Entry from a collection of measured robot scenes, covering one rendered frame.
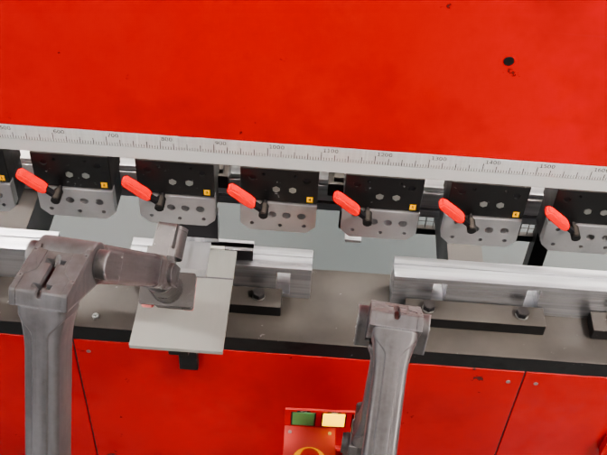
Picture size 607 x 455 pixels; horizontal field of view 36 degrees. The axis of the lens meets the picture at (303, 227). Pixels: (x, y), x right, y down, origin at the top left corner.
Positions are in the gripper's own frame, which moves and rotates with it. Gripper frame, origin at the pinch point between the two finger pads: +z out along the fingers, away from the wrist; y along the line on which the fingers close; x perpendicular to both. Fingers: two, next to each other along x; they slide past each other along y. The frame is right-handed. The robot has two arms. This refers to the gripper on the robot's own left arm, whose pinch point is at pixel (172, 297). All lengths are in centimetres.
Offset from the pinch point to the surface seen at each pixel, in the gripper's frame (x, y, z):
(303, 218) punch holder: -17.4, -24.1, -2.1
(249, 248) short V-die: -13.5, -13.4, 11.4
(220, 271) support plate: -7.5, -8.1, 8.1
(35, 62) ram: -34, 24, -31
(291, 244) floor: -48, -20, 145
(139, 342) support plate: 9.5, 5.2, -1.5
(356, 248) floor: -48, -44, 145
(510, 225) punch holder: -19, -65, -5
